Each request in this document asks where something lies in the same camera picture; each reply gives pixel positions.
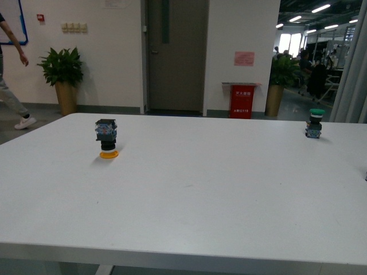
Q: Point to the blue framed notice board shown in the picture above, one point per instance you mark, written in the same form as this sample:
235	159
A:
11	11

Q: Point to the walking person grey trousers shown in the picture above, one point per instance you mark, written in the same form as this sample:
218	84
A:
7	96

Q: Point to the left potted plant gold pot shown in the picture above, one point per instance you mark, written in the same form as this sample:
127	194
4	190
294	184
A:
63	70

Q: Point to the red fire extinguisher box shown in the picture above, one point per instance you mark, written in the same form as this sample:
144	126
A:
241	101

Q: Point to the beige wall switch row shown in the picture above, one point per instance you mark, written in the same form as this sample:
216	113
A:
74	27

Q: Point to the green push button switch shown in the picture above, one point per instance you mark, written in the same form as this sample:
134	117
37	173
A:
314	126

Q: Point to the red fire alarm box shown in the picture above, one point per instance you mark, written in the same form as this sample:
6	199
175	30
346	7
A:
40	17

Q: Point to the seated person dark clothes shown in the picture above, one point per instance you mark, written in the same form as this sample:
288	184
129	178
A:
306	68

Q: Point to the potted plant gold pot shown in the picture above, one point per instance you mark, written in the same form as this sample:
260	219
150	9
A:
283	74
63	70

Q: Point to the pink wall notice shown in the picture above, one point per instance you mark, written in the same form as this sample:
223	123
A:
244	59

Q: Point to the grey door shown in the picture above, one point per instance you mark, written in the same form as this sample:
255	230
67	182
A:
176	54

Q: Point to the right potted plant gold pot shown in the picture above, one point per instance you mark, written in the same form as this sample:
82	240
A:
283	74

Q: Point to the yellow push button switch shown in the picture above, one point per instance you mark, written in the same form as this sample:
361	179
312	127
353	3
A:
106	133

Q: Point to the grey curtain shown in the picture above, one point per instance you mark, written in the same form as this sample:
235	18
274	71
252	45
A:
350	101

